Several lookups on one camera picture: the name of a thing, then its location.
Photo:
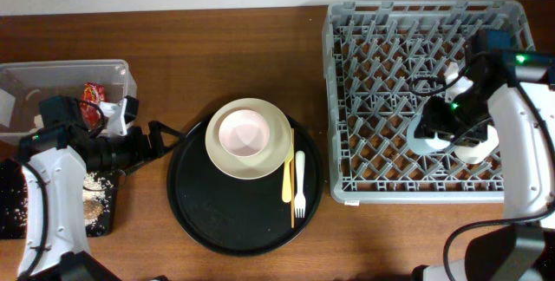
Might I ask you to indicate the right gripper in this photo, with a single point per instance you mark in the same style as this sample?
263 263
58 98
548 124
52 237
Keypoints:
453 131

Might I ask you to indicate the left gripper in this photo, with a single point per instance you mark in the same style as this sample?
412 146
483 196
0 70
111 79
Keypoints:
145 143

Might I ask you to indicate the white cup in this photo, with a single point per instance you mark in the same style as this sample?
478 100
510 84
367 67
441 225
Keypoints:
476 154

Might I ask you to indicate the blue cup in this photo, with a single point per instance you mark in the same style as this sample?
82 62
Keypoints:
425 144

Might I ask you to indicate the red snack wrapper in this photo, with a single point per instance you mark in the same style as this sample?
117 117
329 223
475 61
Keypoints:
93 93

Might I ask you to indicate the small pink plate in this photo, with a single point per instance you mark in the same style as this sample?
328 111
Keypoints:
244 133

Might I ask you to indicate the large beige plate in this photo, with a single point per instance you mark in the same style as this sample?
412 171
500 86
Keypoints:
259 165

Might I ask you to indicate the orange chopstick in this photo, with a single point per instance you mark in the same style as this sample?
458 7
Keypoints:
292 179

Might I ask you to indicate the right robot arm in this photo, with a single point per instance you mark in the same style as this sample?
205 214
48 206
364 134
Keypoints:
503 99

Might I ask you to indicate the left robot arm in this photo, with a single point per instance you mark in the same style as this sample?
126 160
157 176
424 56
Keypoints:
56 159

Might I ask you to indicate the grey dishwasher rack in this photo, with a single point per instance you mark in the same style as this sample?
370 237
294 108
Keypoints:
371 49

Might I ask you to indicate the clear plastic waste bin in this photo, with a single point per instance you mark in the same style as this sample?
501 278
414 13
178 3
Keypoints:
32 82

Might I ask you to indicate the white rice pile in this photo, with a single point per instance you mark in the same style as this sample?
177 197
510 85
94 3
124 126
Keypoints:
99 196

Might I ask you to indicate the round black serving tray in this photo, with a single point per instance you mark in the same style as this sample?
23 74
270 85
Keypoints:
232 216

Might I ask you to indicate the black rectangular tray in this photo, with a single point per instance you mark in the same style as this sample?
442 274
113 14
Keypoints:
11 181

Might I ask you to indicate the white plastic fork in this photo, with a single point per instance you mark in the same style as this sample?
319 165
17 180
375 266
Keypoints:
300 200

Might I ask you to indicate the white label on bin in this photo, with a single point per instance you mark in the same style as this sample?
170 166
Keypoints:
7 104

